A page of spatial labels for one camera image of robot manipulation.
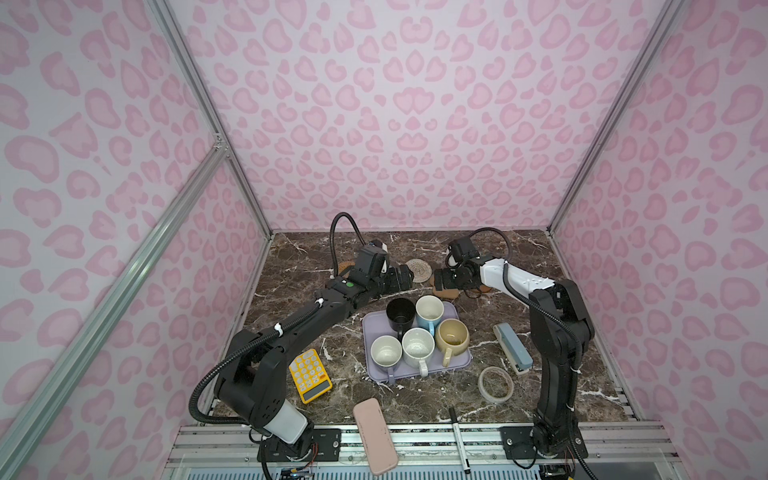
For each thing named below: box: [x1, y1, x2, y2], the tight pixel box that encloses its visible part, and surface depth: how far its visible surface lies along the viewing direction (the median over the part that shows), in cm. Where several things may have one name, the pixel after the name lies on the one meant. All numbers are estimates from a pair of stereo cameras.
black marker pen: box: [448, 406, 471, 474], surface depth 75 cm
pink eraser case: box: [353, 398, 399, 475], surface depth 75 cm
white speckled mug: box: [402, 327, 435, 377], surface depth 85 cm
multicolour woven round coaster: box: [405, 258, 433, 283], surface depth 109 cm
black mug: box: [386, 297, 416, 340], surface depth 90 cm
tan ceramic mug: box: [435, 318, 470, 368], surface depth 84 cm
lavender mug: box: [370, 335, 403, 385], surface depth 84 cm
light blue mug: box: [415, 294, 445, 336], surface depth 90 cm
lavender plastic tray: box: [362, 302, 473, 381], surface depth 88 cm
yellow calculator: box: [288, 349, 333, 405], surface depth 85 cm
